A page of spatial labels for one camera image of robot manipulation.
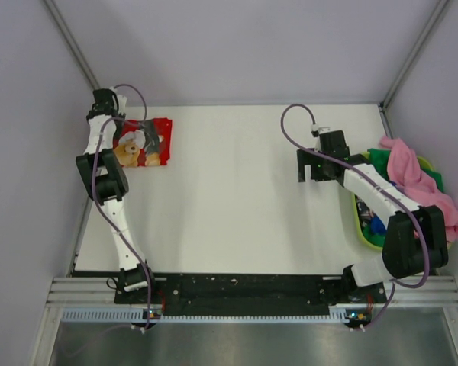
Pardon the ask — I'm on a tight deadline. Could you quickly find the dark patterned t shirt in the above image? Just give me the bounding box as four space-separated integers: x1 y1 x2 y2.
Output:
355 197 373 229

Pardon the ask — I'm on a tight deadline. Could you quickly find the grey slotted cable duct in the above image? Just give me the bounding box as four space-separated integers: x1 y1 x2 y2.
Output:
61 307 350 325

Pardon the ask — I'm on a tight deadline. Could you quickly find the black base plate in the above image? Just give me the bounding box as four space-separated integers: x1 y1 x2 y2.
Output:
106 273 386 317

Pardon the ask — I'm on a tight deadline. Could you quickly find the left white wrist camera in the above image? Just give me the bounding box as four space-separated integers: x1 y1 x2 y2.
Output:
114 94 127 119

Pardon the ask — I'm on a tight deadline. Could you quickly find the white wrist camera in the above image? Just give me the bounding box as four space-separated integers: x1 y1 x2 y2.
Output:
114 94 127 119
311 124 331 138

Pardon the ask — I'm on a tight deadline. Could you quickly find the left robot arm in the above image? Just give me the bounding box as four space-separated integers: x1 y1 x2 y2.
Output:
76 87 158 303

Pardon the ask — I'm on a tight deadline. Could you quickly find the pink t shirt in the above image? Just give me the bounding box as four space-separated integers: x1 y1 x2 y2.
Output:
379 136 458 243

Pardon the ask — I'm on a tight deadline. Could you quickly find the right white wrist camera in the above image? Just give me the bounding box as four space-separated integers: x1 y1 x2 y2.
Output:
311 124 331 138

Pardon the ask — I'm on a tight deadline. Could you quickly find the lime green plastic basket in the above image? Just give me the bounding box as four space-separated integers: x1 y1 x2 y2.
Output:
350 151 454 252

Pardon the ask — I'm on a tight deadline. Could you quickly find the red t shirt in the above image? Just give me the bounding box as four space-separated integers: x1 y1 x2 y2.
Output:
113 117 173 168

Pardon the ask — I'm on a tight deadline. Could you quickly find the blue t shirt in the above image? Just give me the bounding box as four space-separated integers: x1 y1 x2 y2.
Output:
369 216 387 236

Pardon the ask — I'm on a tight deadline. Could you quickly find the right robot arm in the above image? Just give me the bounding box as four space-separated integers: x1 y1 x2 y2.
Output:
297 130 449 302

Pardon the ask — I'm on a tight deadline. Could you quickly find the green t shirt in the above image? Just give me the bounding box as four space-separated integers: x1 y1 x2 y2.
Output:
361 149 444 249

